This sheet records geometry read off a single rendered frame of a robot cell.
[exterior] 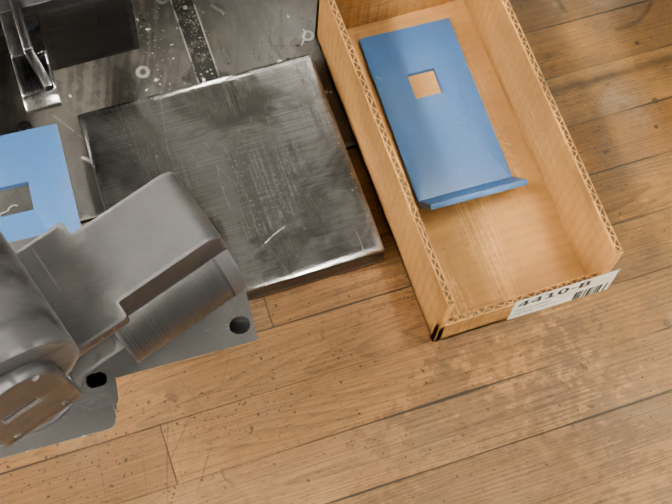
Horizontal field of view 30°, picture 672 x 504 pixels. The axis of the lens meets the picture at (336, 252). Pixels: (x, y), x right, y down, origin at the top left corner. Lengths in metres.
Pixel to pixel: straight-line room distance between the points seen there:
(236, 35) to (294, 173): 0.13
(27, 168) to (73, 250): 0.29
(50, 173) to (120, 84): 0.15
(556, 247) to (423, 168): 0.11
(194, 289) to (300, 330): 0.32
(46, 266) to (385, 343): 0.37
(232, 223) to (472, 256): 0.17
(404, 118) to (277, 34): 0.12
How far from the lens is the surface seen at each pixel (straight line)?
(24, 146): 0.81
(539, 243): 0.88
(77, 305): 0.51
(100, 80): 0.92
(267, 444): 0.81
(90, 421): 0.64
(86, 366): 0.53
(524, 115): 0.90
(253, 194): 0.85
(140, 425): 0.82
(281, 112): 0.88
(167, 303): 0.53
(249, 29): 0.94
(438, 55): 0.93
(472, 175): 0.88
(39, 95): 0.82
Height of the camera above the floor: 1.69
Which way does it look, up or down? 67 degrees down
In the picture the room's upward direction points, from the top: 9 degrees clockwise
